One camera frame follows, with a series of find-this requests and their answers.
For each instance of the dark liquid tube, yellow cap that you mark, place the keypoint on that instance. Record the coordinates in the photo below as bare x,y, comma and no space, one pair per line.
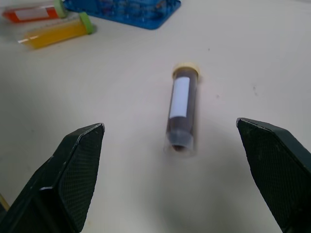
181,109

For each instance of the orange liquid tube, green cap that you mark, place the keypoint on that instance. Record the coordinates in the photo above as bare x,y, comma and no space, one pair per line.
31,13

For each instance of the yellow liquid tube, green cap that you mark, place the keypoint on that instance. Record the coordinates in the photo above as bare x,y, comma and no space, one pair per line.
58,32

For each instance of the blue tube rack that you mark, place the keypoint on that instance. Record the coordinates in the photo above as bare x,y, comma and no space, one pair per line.
131,11

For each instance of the yellow-edged dark object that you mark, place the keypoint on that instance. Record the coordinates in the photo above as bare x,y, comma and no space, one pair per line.
3,203

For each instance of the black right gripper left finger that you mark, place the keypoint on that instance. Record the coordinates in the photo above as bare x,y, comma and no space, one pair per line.
60,184

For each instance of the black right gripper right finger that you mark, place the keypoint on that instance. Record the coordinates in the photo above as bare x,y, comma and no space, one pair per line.
279,174

